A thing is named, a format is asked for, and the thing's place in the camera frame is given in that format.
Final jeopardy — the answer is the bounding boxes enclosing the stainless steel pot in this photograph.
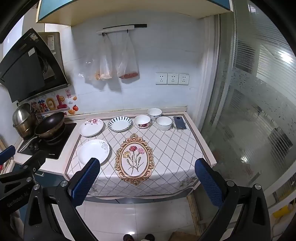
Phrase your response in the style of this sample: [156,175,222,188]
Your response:
[12,103,37,139]

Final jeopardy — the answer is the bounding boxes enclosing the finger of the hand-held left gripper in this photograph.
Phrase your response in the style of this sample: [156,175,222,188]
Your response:
[0,145,16,165]
[0,150,48,183]

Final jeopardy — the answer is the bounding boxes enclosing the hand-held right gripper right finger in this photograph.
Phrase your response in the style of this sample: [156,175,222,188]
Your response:
[194,158,271,241]

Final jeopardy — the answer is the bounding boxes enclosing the black range hood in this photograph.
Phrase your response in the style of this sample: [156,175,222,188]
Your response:
[0,28,70,103]

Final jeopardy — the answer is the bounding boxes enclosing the clear plastic bag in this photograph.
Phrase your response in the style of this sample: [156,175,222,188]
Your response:
[77,35,103,81]

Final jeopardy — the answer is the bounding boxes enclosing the red floral white bowl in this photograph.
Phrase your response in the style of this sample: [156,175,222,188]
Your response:
[134,115,151,129]

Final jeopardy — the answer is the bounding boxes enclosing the diamond pattern floral tablecloth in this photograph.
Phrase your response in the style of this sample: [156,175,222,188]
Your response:
[65,113,204,200]

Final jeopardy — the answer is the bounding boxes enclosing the plastic bag with red contents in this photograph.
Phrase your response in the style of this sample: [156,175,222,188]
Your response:
[115,32,139,80]

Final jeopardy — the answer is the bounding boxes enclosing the blue patterned white bowl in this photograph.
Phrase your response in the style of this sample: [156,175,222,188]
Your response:
[147,108,162,121]

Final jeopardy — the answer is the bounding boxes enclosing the yellow plastic object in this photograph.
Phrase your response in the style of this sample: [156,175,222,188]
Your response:
[273,204,292,218]

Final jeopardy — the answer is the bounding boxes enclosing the pink floral white plate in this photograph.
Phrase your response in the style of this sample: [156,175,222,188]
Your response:
[79,118,104,137]

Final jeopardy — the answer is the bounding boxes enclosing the white plate with grey flower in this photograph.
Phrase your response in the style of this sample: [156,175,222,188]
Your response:
[77,139,110,166]

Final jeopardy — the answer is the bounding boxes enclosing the white wall socket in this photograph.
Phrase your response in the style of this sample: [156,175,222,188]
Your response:
[178,73,189,86]
[155,72,168,85]
[167,73,179,85]

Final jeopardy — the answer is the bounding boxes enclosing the colourful wall stickers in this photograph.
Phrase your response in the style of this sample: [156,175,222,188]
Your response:
[30,89,79,118]

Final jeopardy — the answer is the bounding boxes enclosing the dark wok with handle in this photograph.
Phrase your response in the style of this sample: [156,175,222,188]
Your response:
[18,112,66,153]

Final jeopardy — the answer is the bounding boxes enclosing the wall cabinet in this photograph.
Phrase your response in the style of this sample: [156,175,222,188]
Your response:
[36,0,234,26]

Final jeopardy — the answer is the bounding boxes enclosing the blue striped plate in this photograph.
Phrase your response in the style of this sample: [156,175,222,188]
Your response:
[107,115,133,132]

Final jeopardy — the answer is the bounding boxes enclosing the blue smartphone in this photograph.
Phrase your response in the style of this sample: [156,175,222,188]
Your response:
[173,116,187,130]

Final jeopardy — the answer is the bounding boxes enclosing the black cooktop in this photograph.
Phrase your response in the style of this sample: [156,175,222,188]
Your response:
[17,122,77,160]

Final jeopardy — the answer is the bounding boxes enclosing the white bowl with dark rim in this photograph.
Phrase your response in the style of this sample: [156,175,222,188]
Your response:
[156,116,173,131]

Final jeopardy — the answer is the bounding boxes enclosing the wall hook rail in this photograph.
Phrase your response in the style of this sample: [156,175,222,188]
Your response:
[96,23,148,36]

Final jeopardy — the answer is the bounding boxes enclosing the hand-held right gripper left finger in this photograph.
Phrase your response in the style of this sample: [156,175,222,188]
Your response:
[23,158,101,241]

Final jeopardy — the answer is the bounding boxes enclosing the cardboard box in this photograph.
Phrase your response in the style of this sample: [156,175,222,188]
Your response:
[169,230,192,241]

